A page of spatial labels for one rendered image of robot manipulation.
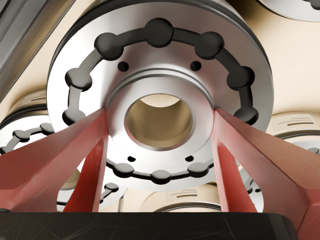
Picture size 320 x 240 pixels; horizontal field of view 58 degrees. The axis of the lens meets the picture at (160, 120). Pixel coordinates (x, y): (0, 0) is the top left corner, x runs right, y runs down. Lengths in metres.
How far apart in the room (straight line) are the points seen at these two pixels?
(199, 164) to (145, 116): 0.04
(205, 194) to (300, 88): 0.12
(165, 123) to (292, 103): 0.11
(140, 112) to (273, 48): 0.10
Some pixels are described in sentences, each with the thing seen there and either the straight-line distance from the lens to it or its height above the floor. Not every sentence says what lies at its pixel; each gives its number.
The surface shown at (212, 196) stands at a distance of 0.26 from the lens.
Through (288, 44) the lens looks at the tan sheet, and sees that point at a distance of 0.21.
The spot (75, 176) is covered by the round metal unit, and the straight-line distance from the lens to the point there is 0.24.
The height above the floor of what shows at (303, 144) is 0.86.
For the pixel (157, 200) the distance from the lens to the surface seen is 0.27.
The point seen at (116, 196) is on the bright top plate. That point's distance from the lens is 0.24.
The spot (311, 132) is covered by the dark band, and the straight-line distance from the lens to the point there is 0.22.
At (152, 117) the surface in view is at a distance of 0.15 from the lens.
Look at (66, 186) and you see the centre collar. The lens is 0.23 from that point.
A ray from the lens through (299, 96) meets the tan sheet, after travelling 0.23.
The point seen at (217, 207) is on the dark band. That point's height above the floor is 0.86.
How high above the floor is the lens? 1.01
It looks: 53 degrees down
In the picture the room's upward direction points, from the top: 179 degrees counter-clockwise
